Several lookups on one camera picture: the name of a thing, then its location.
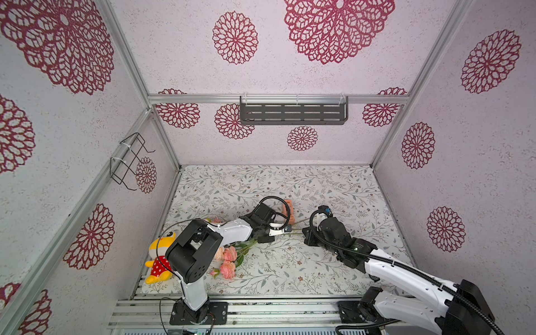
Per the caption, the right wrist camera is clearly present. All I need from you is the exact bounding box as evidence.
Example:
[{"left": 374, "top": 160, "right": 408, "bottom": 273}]
[{"left": 318, "top": 205, "right": 333, "bottom": 218}]

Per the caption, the aluminium rail frame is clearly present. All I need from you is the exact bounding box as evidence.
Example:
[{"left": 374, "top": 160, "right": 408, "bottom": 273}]
[{"left": 105, "top": 294, "right": 360, "bottom": 334}]

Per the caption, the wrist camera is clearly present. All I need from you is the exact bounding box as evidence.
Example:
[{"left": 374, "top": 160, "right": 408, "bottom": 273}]
[
  {"left": 269, "top": 226, "right": 293, "bottom": 237},
  {"left": 318, "top": 205, "right": 333, "bottom": 218}
]

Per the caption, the dark grey wall shelf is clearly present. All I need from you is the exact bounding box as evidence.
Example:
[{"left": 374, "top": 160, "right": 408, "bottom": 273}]
[{"left": 239, "top": 96, "right": 348, "bottom": 126}]

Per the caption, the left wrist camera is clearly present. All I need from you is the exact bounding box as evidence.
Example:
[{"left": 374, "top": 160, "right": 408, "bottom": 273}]
[{"left": 269, "top": 226, "right": 293, "bottom": 237}]

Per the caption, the pink flower bouquet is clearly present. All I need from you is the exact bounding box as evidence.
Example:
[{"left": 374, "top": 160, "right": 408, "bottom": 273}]
[{"left": 209, "top": 235, "right": 274, "bottom": 280}]

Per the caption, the yellow plush toy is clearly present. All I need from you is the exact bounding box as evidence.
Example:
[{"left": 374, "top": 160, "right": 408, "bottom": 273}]
[{"left": 145, "top": 231, "right": 177, "bottom": 285}]

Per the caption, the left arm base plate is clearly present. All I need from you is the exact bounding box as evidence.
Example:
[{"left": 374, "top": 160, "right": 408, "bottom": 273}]
[{"left": 170, "top": 300, "right": 229, "bottom": 326}]

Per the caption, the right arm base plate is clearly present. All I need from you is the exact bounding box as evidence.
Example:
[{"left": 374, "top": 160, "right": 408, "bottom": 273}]
[{"left": 337, "top": 300, "right": 378, "bottom": 324}]

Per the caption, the black wire wall rack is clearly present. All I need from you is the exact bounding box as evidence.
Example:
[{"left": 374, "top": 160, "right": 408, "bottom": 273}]
[{"left": 109, "top": 132, "right": 157, "bottom": 194}]

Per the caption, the orange tape dispenser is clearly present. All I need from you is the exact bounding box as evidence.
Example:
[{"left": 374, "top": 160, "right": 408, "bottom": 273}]
[{"left": 283, "top": 199, "right": 296, "bottom": 226}]

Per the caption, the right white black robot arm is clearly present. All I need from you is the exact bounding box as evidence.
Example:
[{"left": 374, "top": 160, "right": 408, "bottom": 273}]
[{"left": 303, "top": 210, "right": 503, "bottom": 334}]

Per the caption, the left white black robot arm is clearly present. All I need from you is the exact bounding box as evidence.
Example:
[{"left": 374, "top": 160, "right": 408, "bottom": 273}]
[{"left": 165, "top": 202, "right": 290, "bottom": 312}]

